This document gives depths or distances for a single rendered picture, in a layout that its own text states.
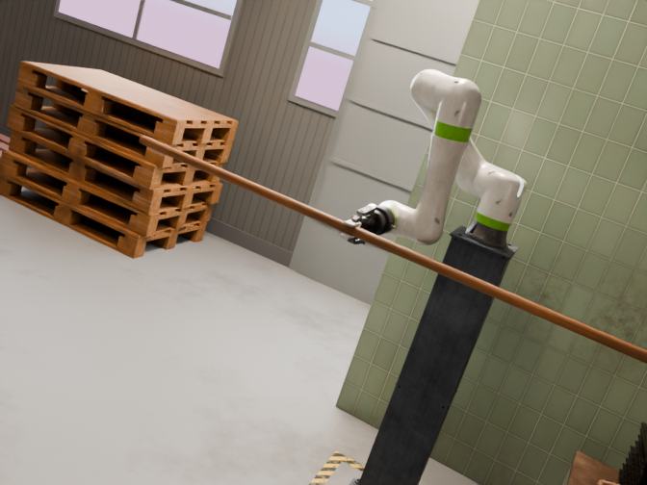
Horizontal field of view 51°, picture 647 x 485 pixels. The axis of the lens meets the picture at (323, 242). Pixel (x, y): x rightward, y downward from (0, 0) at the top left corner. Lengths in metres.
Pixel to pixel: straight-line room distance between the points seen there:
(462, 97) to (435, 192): 0.31
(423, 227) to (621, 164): 1.08
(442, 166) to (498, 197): 0.29
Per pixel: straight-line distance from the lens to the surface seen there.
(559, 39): 3.06
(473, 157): 2.44
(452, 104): 2.13
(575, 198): 3.03
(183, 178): 4.78
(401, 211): 2.24
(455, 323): 2.43
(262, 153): 5.28
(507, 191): 2.36
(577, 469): 2.62
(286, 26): 5.24
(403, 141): 4.83
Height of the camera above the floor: 1.66
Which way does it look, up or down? 15 degrees down
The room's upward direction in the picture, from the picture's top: 18 degrees clockwise
